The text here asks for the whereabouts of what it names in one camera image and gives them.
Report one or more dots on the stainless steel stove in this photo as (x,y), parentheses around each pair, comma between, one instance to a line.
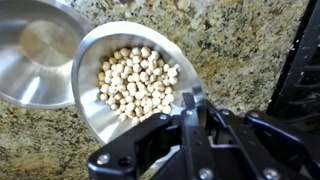
(300,73)

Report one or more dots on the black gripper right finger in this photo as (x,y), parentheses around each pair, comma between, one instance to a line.
(276,150)

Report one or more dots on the pile of chickpeas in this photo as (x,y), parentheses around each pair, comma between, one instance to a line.
(136,83)

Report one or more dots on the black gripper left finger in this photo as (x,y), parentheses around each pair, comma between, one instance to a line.
(133,146)

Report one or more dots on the wide steel bowl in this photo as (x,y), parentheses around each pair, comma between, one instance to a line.
(36,50)

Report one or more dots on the small steel bowl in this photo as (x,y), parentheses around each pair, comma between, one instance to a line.
(90,106)

